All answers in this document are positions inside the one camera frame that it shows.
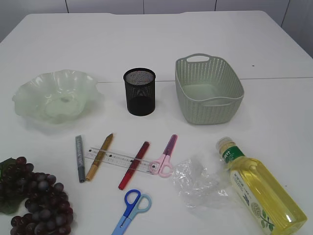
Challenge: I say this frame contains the clear plastic sheet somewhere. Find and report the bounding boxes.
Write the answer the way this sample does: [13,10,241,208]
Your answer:
[171,156,235,212]

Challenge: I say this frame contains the green plastic woven basket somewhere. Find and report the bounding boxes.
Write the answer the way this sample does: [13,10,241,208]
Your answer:
[175,54,244,125]

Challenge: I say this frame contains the purple grape bunch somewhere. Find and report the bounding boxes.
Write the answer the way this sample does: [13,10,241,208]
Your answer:
[0,156,74,235]

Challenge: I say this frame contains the black mesh pen holder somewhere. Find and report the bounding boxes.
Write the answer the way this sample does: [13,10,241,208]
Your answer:
[123,68,156,116]

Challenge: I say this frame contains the blue scissors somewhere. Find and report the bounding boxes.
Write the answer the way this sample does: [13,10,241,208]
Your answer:
[112,189,152,235]

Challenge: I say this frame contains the grey marker pen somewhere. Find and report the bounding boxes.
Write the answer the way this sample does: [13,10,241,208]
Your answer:
[75,135,86,183]

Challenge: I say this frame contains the pink purple scissors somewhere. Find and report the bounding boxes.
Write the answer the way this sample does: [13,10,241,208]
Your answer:
[149,134,178,178]

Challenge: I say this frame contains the yellow tea bottle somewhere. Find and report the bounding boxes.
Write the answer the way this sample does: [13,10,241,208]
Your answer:
[216,137,307,235]

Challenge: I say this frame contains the gold marker pen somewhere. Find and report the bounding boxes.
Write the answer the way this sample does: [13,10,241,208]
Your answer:
[86,133,113,181]

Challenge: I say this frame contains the pale green wavy plate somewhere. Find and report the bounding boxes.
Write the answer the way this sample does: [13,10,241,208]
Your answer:
[12,70,100,124]

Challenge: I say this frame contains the red marker pen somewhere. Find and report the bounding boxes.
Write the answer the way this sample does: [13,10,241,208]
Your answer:
[118,141,150,190]

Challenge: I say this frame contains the clear plastic ruler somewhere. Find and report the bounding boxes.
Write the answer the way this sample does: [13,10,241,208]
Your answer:
[85,147,152,174]

